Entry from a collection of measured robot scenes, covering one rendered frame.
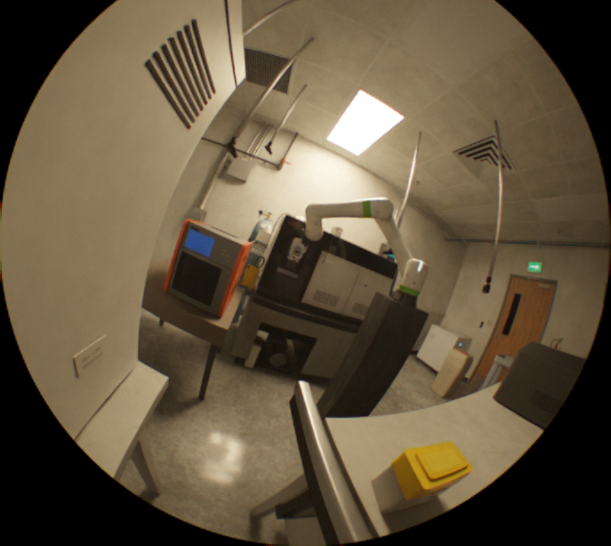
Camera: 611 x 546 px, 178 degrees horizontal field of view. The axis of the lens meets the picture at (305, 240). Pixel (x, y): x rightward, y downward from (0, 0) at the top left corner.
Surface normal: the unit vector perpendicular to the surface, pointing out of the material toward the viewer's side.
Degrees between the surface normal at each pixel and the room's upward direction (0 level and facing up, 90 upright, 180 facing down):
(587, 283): 90
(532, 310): 90
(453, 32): 180
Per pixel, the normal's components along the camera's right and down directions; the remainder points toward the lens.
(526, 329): -0.91, -0.38
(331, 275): 0.18, 0.02
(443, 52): -0.37, 0.93
